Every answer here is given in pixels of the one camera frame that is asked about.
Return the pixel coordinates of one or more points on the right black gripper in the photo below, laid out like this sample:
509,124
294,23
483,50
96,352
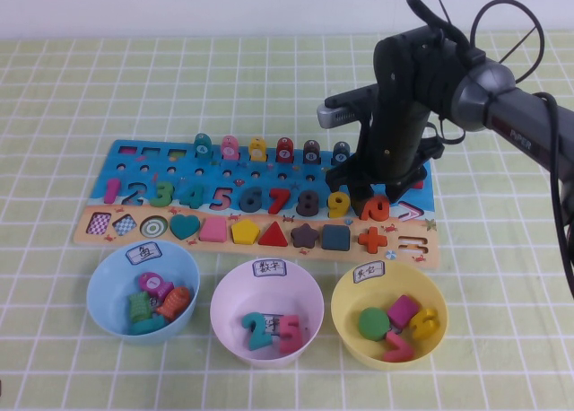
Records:
399,115

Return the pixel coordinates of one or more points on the orange number ten piece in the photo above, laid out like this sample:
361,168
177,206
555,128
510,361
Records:
385,211

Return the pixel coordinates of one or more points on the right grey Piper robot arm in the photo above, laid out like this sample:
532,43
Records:
529,128

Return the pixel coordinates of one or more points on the yellow number nine piece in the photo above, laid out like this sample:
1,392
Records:
346,204

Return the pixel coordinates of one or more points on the red minus sign piece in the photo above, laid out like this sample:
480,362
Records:
420,184

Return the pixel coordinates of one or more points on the orange plus sign piece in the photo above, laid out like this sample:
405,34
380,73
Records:
372,240

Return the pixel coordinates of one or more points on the dark blue square piece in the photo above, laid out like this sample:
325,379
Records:
335,238

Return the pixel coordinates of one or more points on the brown number eight piece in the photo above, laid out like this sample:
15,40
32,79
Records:
307,203

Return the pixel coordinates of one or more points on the brown star piece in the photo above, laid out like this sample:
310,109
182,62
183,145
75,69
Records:
305,236

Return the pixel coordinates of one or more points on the red number seven piece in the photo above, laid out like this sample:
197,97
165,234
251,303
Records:
281,195

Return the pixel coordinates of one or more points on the light yellow plastic bowl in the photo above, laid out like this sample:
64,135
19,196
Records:
350,294

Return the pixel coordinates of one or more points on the red triangle piece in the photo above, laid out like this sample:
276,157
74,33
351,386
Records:
273,237

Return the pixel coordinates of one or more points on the magenta diamond piece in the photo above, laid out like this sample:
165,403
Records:
402,310

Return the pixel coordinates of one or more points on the green circle piece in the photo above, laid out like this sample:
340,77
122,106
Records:
374,323

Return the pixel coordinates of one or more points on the dark blue number six piece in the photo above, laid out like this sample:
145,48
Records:
244,202

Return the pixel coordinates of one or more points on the yellow equals sign piece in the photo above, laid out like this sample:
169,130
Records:
423,323

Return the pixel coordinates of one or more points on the yellow pentagon piece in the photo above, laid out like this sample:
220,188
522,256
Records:
245,232

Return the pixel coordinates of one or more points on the light pink plastic bowl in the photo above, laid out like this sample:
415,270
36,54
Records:
269,290

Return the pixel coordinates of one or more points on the pink greater-than sign piece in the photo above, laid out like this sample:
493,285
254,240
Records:
397,350

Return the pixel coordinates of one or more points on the blue wooden puzzle board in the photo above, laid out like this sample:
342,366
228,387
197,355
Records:
213,177

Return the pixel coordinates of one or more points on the pink trapezoid piece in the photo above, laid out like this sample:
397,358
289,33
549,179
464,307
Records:
213,230

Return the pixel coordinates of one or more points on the pink number five piece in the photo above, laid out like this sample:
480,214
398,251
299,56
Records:
291,346

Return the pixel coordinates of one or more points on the teal number four piece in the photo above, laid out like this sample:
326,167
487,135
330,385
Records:
196,198

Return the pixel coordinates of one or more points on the teal number two piece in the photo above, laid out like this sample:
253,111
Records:
260,343

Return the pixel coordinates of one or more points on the teal heart piece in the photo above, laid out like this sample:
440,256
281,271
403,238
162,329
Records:
185,227

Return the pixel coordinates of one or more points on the green number three piece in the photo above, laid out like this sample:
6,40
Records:
163,195

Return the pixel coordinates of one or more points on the green striped fish piece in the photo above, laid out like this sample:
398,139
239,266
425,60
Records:
140,308

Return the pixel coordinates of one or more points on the teal fish piece lying flat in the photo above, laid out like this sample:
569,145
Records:
148,326

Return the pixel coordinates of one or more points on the pink number one piece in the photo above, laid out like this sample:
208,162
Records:
112,192

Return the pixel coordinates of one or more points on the light blue plastic bowl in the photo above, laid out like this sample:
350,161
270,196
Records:
107,294

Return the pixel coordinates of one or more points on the dark blue fish number nine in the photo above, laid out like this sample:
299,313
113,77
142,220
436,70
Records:
341,155

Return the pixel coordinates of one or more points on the brown fish number eight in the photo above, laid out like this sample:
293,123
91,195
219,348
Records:
312,153

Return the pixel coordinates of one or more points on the red fish number seven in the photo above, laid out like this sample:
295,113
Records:
285,151

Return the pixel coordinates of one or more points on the yellow fish number six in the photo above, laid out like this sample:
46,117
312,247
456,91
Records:
257,150

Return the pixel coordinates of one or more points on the pink fish number five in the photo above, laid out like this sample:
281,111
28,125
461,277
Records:
229,148

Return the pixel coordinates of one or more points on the teal fish number four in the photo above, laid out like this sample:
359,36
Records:
202,146

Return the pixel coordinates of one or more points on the thin black zip tie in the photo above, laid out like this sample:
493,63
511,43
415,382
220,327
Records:
441,5

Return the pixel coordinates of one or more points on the green checked tablecloth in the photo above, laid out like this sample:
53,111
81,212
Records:
179,92

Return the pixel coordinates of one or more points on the purple fish number one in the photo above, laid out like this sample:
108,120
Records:
150,283

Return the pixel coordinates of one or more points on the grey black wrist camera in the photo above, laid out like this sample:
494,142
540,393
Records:
341,110

